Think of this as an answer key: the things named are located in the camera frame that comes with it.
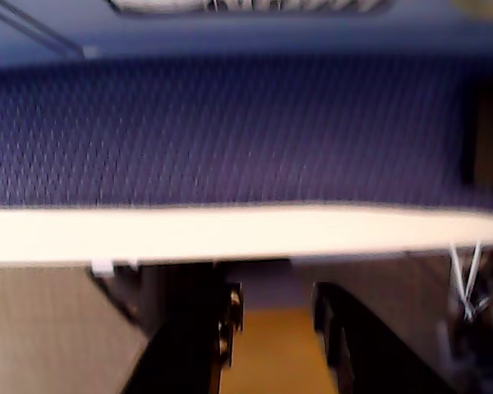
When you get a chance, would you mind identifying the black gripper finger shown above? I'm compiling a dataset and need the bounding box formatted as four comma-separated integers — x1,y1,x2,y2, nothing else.
314,282,457,394
125,262,244,394

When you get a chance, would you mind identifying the blue patterned cloth panel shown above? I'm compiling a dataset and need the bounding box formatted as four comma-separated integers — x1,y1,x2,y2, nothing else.
0,0,493,263

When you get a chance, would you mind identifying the red white black servo cable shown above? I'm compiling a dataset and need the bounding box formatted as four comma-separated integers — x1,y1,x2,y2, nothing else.
447,241,488,323

